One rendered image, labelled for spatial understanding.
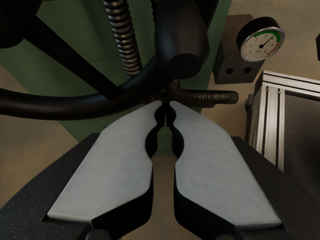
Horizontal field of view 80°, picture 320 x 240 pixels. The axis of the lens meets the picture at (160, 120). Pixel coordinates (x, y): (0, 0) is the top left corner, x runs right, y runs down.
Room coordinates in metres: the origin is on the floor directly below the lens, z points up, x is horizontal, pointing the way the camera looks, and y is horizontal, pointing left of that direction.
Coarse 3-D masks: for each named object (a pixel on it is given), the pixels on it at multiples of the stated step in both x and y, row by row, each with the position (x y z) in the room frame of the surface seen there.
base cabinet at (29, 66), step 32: (64, 0) 0.31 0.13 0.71; (96, 0) 0.31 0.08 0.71; (128, 0) 0.30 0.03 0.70; (224, 0) 0.30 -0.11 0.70; (64, 32) 0.31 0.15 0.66; (96, 32) 0.31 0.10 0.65; (32, 64) 0.31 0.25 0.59; (96, 64) 0.30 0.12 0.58; (64, 96) 0.31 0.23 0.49; (96, 128) 0.31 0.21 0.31
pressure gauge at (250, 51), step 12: (252, 24) 0.25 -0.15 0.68; (264, 24) 0.24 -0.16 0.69; (276, 24) 0.25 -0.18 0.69; (240, 36) 0.25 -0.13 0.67; (252, 36) 0.23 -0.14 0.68; (264, 36) 0.24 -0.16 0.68; (276, 36) 0.24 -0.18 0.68; (240, 48) 0.24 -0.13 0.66; (252, 48) 0.24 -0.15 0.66; (264, 48) 0.24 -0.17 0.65; (276, 48) 0.24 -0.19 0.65; (252, 60) 0.23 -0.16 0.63
